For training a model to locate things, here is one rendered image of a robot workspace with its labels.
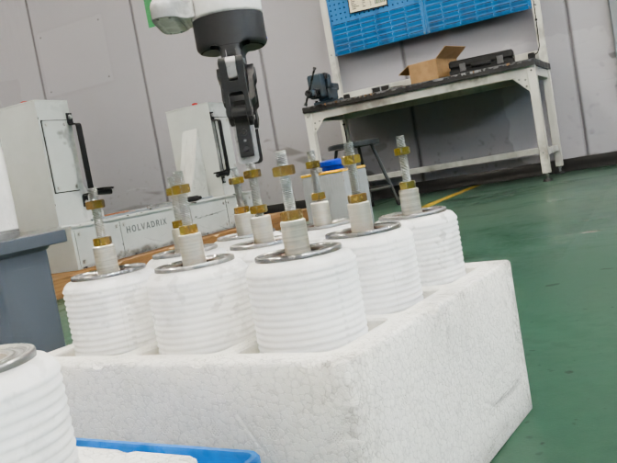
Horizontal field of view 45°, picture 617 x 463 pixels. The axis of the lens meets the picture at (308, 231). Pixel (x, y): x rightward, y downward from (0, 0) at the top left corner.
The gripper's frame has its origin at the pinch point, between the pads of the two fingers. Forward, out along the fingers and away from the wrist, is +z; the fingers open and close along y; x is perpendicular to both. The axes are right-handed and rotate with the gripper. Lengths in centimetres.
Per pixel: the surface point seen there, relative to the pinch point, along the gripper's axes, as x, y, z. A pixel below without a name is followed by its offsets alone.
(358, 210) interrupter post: -10.0, -8.0, 7.6
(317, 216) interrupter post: -6.1, 8.5, 8.5
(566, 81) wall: -197, 447, -31
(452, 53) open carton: -121, 445, -62
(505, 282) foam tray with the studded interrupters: -25.7, 2.8, 18.9
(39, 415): 9.1, -45.2, 12.7
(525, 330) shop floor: -37, 41, 34
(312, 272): -4.7, -21.4, 11.1
